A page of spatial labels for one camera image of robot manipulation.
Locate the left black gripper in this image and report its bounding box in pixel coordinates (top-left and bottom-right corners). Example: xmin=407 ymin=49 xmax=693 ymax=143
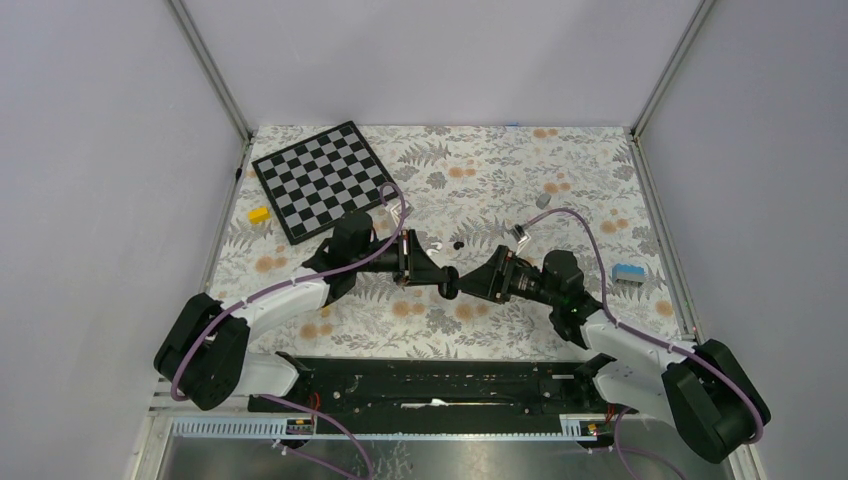
xmin=352 ymin=229 xmax=449 ymax=287

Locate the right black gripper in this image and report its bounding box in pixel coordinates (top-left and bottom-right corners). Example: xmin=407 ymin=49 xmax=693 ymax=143
xmin=452 ymin=245 xmax=561 ymax=308

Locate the black earbud charging case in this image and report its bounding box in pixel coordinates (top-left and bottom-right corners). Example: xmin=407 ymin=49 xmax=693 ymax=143
xmin=437 ymin=266 xmax=459 ymax=300

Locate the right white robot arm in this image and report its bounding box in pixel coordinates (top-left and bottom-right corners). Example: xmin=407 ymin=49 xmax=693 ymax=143
xmin=454 ymin=246 xmax=772 ymax=463

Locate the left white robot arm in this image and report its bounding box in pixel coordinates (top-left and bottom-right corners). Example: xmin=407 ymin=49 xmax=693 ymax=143
xmin=153 ymin=212 xmax=459 ymax=411

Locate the floral table mat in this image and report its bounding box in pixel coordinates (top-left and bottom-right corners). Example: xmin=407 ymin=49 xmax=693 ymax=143
xmin=251 ymin=126 xmax=685 ymax=360

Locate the small grey block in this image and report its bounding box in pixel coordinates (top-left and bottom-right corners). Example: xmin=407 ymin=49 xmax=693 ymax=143
xmin=535 ymin=192 xmax=552 ymax=210

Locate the black white checkerboard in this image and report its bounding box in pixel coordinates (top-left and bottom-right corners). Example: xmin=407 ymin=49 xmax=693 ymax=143
xmin=252 ymin=121 xmax=397 ymax=245

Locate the blue grey block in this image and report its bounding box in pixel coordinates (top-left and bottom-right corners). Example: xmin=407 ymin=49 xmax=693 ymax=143
xmin=611 ymin=263 xmax=647 ymax=285

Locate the yellow block far left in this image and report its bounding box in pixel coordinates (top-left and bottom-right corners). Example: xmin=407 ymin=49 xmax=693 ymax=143
xmin=247 ymin=207 xmax=271 ymax=224

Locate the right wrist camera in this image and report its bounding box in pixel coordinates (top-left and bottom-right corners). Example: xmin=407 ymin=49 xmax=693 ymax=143
xmin=510 ymin=224 xmax=532 ymax=255

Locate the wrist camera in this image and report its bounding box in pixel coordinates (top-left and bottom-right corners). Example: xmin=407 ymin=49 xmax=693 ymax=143
xmin=384 ymin=199 xmax=414 ymax=230
xmin=510 ymin=224 xmax=532 ymax=255

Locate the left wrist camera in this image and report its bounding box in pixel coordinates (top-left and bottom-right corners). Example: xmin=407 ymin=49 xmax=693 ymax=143
xmin=384 ymin=199 xmax=414 ymax=230

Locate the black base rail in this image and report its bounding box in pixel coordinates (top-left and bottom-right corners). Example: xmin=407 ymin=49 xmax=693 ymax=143
xmin=285 ymin=357 xmax=624 ymax=427

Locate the white slotted cable duct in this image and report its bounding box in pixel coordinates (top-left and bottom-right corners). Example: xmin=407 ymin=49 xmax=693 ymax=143
xmin=171 ymin=415 xmax=612 ymax=442

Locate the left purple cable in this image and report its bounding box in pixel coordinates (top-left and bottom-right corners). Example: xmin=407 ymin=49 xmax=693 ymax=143
xmin=168 ymin=182 xmax=409 ymax=403

